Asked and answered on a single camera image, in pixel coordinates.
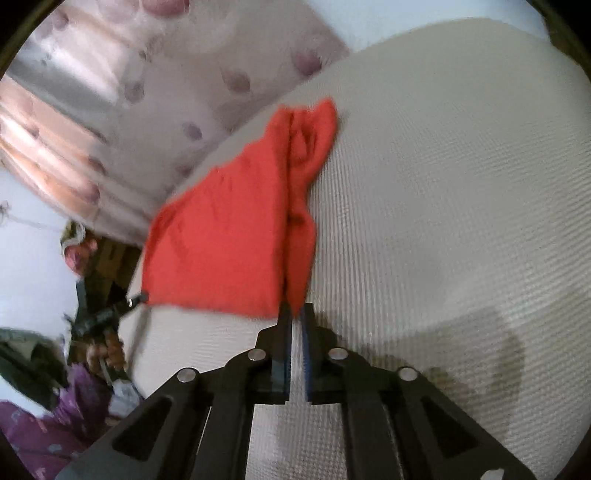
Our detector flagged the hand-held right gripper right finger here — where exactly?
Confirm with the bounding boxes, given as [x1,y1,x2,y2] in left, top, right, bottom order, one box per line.
[300,302,539,480]

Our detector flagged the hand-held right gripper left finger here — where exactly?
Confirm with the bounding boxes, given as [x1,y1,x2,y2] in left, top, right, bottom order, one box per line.
[55,302,294,480]

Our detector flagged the red knit sweater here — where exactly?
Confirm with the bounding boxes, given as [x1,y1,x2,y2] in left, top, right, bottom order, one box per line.
[141,97,340,319]

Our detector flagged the person's left hand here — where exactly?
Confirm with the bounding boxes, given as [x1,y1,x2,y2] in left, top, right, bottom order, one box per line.
[87,330,126,372]

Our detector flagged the wooden cabinet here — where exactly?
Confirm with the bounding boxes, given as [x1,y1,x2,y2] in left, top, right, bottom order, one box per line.
[78,235,144,324]

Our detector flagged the patterned hat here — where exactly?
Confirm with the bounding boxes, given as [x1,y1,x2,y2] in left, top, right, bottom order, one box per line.
[60,220,99,278]

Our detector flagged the black bag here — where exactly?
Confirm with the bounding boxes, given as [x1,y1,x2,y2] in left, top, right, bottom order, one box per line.
[0,327,70,411]

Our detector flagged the person's purple clothing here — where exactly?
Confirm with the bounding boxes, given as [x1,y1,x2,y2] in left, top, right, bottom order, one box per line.
[0,364,141,480]

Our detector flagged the leaf print curtain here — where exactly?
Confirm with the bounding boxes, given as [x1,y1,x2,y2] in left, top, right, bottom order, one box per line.
[0,0,352,245]

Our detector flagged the wall hook with cord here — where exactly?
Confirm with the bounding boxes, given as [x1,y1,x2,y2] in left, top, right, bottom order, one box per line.
[0,200,63,232]

